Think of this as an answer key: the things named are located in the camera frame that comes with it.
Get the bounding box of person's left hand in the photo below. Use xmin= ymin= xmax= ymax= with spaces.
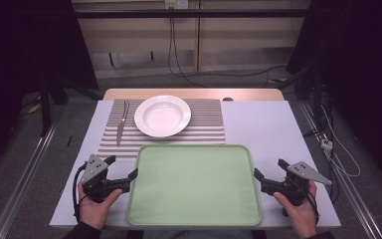
xmin=78 ymin=181 xmax=124 ymax=231

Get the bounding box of black metal stand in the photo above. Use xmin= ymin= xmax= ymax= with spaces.
xmin=39 ymin=75 xmax=53 ymax=137
xmin=278 ymin=63 xmax=326 ymax=137

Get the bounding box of aluminium floor rail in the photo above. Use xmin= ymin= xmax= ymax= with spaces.
xmin=0 ymin=122 xmax=60 ymax=239
xmin=297 ymin=101 xmax=382 ymax=239

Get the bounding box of person's right hand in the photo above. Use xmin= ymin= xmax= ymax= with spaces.
xmin=273 ymin=180 xmax=319 ymax=239

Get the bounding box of white wall socket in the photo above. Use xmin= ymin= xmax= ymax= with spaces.
xmin=164 ymin=0 xmax=190 ymax=10

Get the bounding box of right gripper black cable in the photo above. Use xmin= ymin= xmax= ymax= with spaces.
xmin=306 ymin=190 xmax=320 ymax=224

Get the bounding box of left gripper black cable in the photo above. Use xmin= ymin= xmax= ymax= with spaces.
xmin=72 ymin=164 xmax=88 ymax=224

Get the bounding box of black horizontal bar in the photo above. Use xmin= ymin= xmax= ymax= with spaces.
xmin=73 ymin=9 xmax=312 ymax=20

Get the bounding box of white deep plate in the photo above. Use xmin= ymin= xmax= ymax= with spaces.
xmin=133 ymin=95 xmax=192 ymax=138

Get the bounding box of striped placemat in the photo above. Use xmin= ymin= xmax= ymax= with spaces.
xmin=96 ymin=98 xmax=227 ymax=161

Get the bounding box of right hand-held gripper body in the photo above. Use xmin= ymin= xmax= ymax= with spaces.
xmin=261 ymin=160 xmax=332 ymax=207

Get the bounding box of green tray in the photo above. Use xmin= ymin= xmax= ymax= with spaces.
xmin=125 ymin=143 xmax=264 ymax=228

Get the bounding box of black curtain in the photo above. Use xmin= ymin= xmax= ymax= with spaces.
xmin=286 ymin=0 xmax=382 ymax=192
xmin=0 ymin=0 xmax=99 ymax=168

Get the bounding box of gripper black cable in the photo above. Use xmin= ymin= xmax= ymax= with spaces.
xmin=306 ymin=190 xmax=320 ymax=224
xmin=72 ymin=164 xmax=88 ymax=224

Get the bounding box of black wall cable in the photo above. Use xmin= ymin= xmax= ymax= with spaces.
xmin=170 ymin=7 xmax=288 ymax=80
xmin=167 ymin=7 xmax=211 ymax=90

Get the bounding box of white cable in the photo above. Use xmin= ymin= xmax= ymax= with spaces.
xmin=320 ymin=105 xmax=362 ymax=178

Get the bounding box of silver table knife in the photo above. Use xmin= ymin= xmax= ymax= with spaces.
xmin=115 ymin=100 xmax=131 ymax=147

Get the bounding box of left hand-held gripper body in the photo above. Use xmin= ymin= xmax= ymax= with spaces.
xmin=80 ymin=153 xmax=132 ymax=204

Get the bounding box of white table cover board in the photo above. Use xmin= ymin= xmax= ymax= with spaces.
xmin=49 ymin=100 xmax=342 ymax=231

